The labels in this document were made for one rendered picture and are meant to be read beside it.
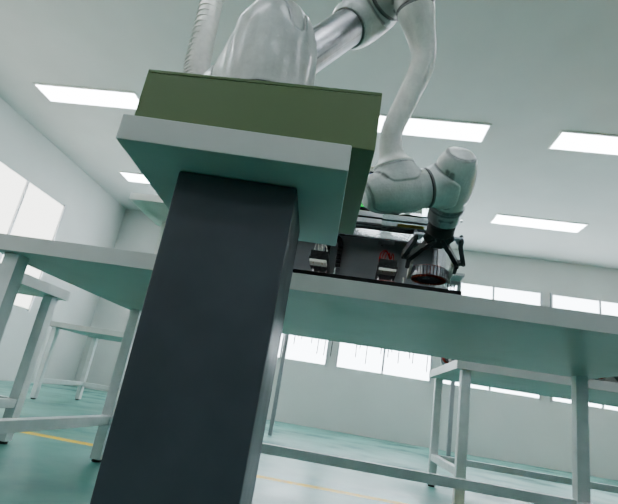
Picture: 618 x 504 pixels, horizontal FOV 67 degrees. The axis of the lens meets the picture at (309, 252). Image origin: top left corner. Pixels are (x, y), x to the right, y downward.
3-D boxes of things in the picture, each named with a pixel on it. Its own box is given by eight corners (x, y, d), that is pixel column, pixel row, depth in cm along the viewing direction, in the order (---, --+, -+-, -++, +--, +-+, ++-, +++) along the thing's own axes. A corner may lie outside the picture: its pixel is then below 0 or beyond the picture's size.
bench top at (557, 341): (786, 358, 115) (783, 338, 117) (-14, 247, 142) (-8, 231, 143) (587, 379, 211) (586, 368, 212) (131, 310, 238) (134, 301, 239)
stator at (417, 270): (451, 278, 133) (452, 266, 134) (411, 273, 135) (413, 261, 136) (443, 288, 144) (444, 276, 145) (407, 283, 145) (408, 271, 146)
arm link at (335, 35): (192, 70, 88) (155, 117, 105) (245, 141, 92) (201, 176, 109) (386, -39, 130) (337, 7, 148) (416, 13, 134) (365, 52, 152)
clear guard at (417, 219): (462, 222, 144) (463, 204, 145) (384, 213, 147) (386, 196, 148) (442, 254, 175) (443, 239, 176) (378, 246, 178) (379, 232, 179)
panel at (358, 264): (435, 320, 175) (441, 245, 184) (264, 296, 183) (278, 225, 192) (434, 320, 176) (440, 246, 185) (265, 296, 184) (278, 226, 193)
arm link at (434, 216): (466, 216, 118) (461, 234, 122) (464, 195, 125) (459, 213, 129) (430, 212, 119) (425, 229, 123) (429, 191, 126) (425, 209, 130)
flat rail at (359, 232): (442, 245, 168) (443, 238, 169) (274, 225, 175) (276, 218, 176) (442, 247, 169) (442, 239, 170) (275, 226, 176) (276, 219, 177)
